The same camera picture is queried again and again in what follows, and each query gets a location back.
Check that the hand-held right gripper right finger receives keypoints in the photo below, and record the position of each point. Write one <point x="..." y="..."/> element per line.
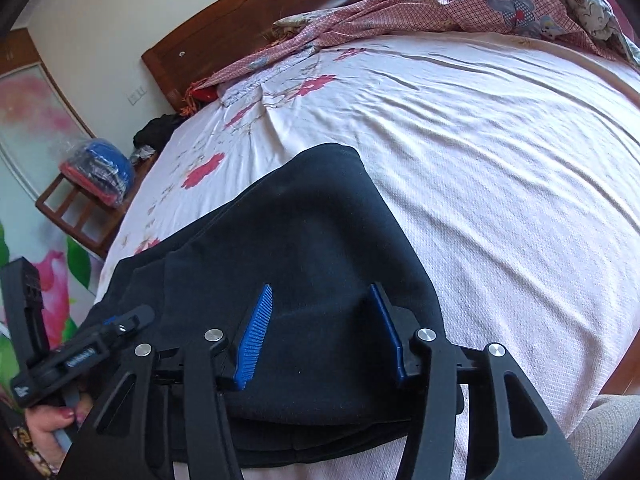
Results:
<point x="389" y="332"/>

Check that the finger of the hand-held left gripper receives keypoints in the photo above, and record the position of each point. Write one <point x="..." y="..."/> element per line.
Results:
<point x="132" y="319"/>

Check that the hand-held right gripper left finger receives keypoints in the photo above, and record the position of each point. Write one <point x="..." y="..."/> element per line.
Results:
<point x="255" y="335"/>

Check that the black pants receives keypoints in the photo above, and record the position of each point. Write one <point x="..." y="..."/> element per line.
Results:
<point x="310" y="240"/>

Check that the person's left hand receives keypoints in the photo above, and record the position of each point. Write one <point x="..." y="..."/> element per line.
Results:
<point x="55" y="425"/>

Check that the wooden chair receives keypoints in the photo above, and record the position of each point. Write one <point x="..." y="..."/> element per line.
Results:
<point x="75" y="215"/>

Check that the plastic bag of clothes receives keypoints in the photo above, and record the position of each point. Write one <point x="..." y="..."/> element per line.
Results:
<point x="102" y="170"/>

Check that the flower print wardrobe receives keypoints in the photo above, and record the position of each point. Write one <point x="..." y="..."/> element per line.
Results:
<point x="35" y="160"/>

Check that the pile of dark clothes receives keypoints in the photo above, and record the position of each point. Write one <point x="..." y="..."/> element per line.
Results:
<point x="155" y="132"/>

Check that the red tasselled cloth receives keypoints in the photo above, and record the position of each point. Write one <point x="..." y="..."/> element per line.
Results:
<point x="202" y="94"/>

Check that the person's beige clothing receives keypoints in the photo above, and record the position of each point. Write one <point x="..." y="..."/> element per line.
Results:
<point x="605" y="435"/>

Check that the pale floral pillow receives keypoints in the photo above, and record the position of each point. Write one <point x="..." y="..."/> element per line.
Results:
<point x="270" y="75"/>

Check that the wooden headboard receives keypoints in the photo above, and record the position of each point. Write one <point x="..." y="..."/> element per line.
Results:
<point x="240" y="25"/>

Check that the beige floral pillow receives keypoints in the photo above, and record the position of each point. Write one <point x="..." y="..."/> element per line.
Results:
<point x="295" y="20"/>

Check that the pink checkered quilt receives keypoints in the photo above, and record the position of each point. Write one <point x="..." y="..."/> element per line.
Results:
<point x="450" y="10"/>

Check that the wall switch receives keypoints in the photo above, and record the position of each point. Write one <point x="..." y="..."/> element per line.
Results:
<point x="136" y="94"/>

